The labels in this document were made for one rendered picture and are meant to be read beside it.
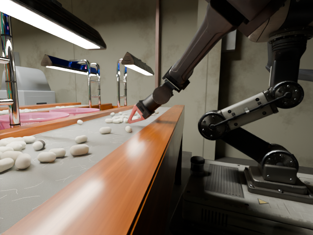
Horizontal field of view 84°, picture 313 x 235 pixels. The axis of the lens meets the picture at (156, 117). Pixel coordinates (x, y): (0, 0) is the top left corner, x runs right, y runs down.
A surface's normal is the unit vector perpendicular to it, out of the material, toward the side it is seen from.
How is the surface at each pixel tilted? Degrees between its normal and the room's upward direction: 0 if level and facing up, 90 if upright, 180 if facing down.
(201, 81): 90
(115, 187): 0
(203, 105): 90
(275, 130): 90
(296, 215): 0
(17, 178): 0
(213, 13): 137
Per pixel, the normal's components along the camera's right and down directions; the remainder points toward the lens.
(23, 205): 0.01, -0.99
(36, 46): -0.36, 0.12
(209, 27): -0.63, 0.76
